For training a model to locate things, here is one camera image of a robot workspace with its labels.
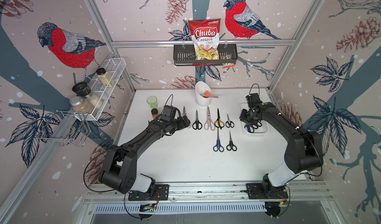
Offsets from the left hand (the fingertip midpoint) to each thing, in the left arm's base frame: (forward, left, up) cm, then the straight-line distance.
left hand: (187, 121), depth 87 cm
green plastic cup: (+24, +28, -10) cm, 38 cm away
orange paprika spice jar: (+8, +22, -3) cm, 24 cm away
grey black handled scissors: (-11, -27, -13) cm, 32 cm away
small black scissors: (+5, -6, -12) cm, 15 cm away
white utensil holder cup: (+28, -10, -7) cm, 31 cm away
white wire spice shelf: (+29, +47, +18) cm, 58 cm away
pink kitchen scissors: (+6, -14, -13) cm, 20 cm away
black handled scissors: (+6, -28, -13) cm, 31 cm away
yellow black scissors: (+6, -21, -12) cm, 25 cm away
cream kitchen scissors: (+15, +4, -13) cm, 20 cm away
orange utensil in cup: (+25, -14, -4) cm, 29 cm away
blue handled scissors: (-11, -19, -13) cm, 25 cm away
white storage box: (0, -49, -11) cm, 50 cm away
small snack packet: (+28, -25, +20) cm, 42 cm away
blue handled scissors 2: (+2, -41, -12) cm, 43 cm away
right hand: (+4, -33, -2) cm, 34 cm away
